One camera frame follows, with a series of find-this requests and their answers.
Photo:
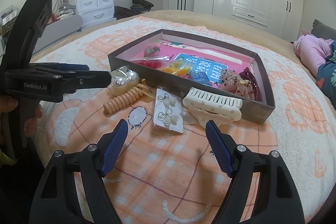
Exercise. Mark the peach white plush blanket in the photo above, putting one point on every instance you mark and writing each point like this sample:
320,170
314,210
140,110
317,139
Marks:
167,177

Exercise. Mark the grey chair back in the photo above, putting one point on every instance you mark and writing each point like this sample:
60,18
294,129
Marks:
57,31

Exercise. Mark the red hair accessory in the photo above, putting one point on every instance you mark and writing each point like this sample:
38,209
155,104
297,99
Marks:
151,62

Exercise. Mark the grey quilted headboard cover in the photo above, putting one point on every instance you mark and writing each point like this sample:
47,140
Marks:
320,30

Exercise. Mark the white drawer cabinet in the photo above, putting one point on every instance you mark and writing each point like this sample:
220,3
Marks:
95,12

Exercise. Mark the floral blue folded quilt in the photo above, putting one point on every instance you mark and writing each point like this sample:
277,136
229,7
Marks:
326,75

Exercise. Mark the pink book with blue label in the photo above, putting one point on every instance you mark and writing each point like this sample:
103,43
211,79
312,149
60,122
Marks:
203,59

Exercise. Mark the yellow hair clip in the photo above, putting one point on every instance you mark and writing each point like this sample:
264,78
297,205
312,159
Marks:
177,68

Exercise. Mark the maroon oval hair clip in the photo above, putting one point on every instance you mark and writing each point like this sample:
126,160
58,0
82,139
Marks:
248,75

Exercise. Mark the small blue jewelry box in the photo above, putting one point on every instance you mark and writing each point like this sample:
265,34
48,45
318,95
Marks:
200,77

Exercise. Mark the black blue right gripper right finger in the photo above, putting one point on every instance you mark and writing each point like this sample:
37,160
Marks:
277,199

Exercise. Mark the white earrings in plastic bag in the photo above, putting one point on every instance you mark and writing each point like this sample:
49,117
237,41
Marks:
168,113

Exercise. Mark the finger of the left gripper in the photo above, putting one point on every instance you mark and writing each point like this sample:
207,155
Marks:
58,66
75,80

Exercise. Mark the brown cardboard box tray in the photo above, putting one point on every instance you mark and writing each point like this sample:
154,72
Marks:
253,111

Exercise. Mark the person's left hand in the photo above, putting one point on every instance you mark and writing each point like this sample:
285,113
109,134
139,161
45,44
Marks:
21,115

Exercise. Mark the pile of dark clothes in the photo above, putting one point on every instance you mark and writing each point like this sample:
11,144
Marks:
138,7

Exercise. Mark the cream claw hair clip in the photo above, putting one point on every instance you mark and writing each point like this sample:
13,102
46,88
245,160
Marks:
206,106

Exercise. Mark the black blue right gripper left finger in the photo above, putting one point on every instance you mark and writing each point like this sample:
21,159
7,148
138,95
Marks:
56,200

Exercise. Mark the pearl flower hair accessory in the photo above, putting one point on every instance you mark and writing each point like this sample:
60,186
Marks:
122,80

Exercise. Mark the beige beaded bow hair clip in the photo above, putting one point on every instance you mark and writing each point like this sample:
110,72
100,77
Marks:
233,83

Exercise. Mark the tan bed sheet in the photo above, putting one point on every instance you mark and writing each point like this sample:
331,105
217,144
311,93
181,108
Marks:
277,54

